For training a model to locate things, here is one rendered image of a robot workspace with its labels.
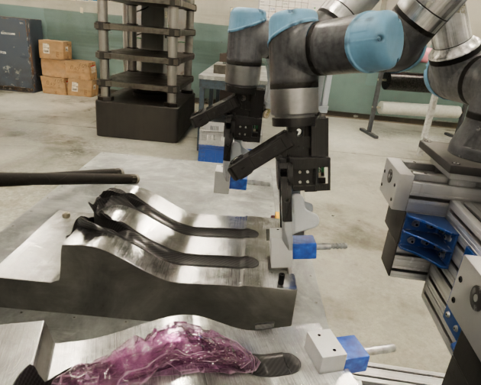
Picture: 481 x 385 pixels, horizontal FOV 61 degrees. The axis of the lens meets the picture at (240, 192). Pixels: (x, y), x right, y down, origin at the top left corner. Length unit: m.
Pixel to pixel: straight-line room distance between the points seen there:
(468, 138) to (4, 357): 0.94
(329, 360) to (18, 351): 0.37
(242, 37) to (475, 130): 0.55
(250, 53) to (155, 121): 3.84
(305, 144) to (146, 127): 4.11
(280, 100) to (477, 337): 0.42
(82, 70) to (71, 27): 0.80
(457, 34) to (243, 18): 0.50
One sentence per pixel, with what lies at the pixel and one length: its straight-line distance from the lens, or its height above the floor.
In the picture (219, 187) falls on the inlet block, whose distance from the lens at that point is 0.95.
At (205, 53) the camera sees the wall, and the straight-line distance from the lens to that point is 7.14.
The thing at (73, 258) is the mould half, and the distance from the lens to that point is 0.70.
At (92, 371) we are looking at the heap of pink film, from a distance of 0.53.
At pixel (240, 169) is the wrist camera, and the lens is 0.65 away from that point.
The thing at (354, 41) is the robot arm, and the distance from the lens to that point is 0.57.
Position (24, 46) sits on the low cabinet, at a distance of 7.53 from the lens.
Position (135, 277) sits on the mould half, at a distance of 0.68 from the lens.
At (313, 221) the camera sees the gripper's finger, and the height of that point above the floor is 0.99.
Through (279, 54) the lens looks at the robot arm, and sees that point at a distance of 0.63.
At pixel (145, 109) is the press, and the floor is 0.35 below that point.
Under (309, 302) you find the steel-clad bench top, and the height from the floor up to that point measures 0.80.
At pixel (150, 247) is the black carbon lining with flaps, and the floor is 0.90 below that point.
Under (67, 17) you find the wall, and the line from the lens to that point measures 7.75.
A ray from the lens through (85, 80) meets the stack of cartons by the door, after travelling 7.28.
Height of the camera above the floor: 1.26
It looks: 22 degrees down
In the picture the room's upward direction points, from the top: 5 degrees clockwise
